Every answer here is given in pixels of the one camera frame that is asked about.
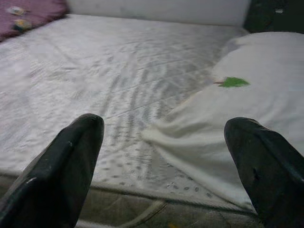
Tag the white pillow green leaf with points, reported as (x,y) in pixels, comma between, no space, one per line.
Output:
(261,61)

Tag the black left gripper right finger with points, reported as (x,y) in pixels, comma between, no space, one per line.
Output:
(273,180)

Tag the white patterned mattress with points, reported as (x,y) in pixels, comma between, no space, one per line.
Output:
(118,71)

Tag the black cabinet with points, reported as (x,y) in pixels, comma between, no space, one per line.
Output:
(273,16)

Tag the mauve penguin print blanket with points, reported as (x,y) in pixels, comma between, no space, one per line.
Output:
(42,12)

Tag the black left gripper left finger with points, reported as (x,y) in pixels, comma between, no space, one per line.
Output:
(52,180)

